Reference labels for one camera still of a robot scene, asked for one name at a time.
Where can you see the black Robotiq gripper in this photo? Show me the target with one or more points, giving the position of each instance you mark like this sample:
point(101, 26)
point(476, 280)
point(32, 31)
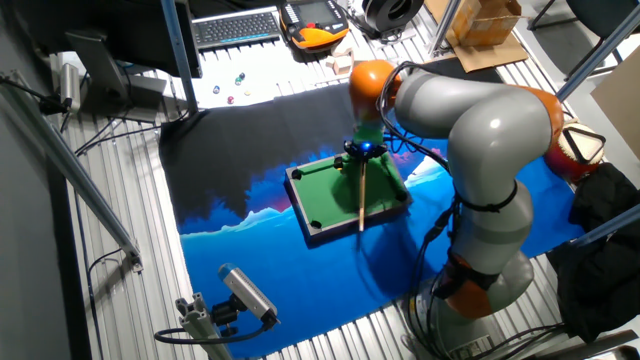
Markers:
point(365, 151)

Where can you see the grey and orange KUKA arm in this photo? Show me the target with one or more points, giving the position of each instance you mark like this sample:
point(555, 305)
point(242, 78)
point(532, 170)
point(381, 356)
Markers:
point(480, 130)

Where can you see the miniature green pool table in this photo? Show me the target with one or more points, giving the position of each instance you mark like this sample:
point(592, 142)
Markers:
point(320, 195)

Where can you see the medium wooden block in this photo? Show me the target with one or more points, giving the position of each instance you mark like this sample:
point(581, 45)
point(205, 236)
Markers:
point(342, 65)

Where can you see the small wooden block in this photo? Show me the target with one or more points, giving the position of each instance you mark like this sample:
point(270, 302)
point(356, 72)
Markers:
point(330, 62)

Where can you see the pale wooden block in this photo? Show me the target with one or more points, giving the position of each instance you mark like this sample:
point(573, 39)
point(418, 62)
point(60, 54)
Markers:
point(345, 50)

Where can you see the orange and black teach pendant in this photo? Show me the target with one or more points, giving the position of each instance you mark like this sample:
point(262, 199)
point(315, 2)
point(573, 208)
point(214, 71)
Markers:
point(315, 25)

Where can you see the black filament spool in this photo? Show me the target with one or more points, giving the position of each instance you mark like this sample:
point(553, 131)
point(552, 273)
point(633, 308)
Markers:
point(392, 12)

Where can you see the blue and black printed cloth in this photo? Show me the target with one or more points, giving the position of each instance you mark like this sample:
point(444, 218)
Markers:
point(300, 280)

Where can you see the black computer keyboard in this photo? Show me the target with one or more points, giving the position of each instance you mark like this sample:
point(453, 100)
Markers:
point(235, 30)

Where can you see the brown cardboard box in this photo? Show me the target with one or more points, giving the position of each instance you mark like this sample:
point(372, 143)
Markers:
point(490, 20)

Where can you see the short aluminium profile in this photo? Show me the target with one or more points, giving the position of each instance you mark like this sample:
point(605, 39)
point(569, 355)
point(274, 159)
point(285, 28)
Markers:
point(200, 325)

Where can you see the black fabric bag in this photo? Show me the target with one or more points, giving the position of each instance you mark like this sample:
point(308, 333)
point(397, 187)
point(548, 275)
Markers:
point(600, 260)

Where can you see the brown cardboard panel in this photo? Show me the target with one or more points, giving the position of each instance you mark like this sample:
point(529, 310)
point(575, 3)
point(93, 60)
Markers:
point(620, 105)

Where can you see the dark office chair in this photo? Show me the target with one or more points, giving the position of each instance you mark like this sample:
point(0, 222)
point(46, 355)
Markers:
point(595, 15)

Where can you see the black computer monitor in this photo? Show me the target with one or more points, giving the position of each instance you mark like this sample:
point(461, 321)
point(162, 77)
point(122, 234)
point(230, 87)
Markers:
point(100, 30)

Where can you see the aluminium frame post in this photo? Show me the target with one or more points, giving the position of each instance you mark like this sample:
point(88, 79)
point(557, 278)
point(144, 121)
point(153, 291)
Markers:
point(600, 50)
point(445, 25)
point(610, 225)
point(177, 50)

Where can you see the grey camera with blue end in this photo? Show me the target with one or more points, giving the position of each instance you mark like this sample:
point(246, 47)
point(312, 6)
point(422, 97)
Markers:
point(247, 292)

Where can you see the long aluminium rail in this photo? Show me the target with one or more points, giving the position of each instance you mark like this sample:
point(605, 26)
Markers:
point(75, 175)

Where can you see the silver cylindrical camera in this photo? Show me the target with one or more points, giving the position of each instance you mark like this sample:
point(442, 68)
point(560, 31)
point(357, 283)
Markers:
point(70, 85)

